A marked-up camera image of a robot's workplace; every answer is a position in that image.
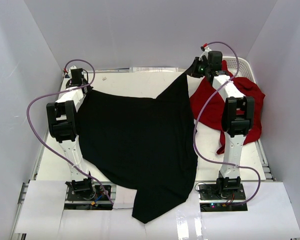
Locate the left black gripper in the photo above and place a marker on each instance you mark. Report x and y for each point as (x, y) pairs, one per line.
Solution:
(84, 80)

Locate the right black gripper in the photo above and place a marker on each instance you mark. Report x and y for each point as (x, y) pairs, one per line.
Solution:
(192, 70)

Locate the black t shirt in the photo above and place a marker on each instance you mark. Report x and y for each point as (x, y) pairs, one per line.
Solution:
(144, 144)

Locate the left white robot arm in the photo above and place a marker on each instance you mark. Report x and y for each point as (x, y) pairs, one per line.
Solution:
(63, 124)

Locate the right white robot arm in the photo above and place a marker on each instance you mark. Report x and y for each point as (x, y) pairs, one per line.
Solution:
(236, 122)

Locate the white plastic basket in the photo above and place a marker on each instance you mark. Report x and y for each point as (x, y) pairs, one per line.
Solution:
(243, 67)

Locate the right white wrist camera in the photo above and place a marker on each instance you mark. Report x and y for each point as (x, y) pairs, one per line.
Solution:
(205, 52)

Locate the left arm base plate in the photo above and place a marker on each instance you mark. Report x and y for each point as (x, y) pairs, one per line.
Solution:
(87, 200)

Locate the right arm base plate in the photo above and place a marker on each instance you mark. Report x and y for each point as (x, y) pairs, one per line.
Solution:
(211, 201)

